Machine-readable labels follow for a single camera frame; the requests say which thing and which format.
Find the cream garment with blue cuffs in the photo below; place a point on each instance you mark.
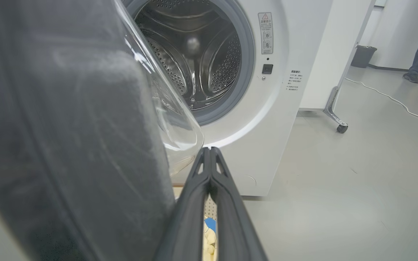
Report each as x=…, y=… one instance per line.
x=209, y=235

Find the white front-load washing machine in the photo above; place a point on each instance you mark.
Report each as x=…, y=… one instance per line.
x=267, y=127

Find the black trash bin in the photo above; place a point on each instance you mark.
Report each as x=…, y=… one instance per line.
x=363, y=56

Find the cream perforated laundry basket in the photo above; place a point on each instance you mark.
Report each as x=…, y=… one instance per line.
x=210, y=208

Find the white partition panel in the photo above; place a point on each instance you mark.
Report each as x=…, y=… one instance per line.
x=332, y=54

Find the white warning sticker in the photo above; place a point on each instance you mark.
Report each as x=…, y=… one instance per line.
x=265, y=32

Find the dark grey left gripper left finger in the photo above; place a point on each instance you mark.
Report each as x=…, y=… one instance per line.
x=191, y=217

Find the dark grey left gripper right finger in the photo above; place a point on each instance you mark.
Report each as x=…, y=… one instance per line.
x=234, y=224

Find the washing machine door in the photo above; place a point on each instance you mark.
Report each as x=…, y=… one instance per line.
x=67, y=127

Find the grey stand foot with caster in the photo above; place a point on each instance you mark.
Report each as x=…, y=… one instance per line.
x=334, y=112

